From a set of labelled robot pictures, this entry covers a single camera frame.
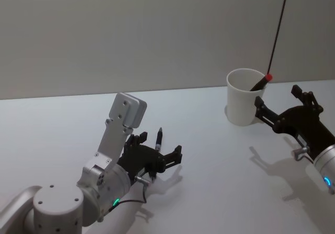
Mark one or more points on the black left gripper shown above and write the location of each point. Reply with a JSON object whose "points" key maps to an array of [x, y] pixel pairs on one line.
{"points": [[146, 160]]}

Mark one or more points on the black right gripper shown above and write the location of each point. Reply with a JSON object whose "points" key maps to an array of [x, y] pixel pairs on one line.
{"points": [[306, 126]]}

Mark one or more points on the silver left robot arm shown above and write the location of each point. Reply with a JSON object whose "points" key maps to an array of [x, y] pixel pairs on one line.
{"points": [[57, 200]]}

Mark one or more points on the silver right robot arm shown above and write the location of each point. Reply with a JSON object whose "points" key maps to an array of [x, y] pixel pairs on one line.
{"points": [[325, 166]]}

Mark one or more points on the black pen with silver band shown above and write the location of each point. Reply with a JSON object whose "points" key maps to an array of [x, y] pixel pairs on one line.
{"points": [[159, 141]]}

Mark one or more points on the black pen with red cap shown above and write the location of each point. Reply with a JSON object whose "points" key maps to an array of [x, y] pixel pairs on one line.
{"points": [[260, 83]]}

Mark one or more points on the white paper cup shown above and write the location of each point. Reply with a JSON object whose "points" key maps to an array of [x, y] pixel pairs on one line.
{"points": [[240, 105]]}

